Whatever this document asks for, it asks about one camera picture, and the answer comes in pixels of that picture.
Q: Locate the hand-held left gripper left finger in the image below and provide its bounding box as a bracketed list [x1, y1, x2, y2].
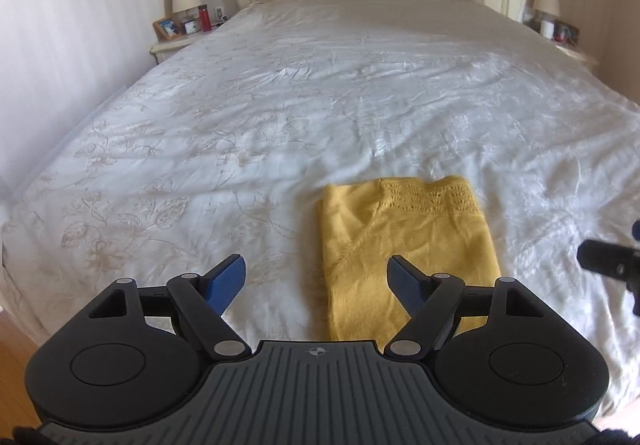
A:
[86, 254, 253, 360]

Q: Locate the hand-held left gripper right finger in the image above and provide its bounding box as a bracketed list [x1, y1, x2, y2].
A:
[382, 254, 547, 359]

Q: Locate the yellow knit sweater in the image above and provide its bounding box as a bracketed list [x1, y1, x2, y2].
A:
[316, 176, 502, 342]

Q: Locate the white embroidered bedspread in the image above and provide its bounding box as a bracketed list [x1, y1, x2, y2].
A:
[0, 0, 640, 418]

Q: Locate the cream nightstand with white cup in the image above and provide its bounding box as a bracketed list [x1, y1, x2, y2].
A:
[549, 41, 599, 72]

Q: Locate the cream nightstand with photo frame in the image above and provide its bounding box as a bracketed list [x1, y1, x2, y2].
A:
[149, 20, 228, 64]

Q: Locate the wooden photo frame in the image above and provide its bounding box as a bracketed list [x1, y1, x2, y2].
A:
[152, 15, 184, 42]

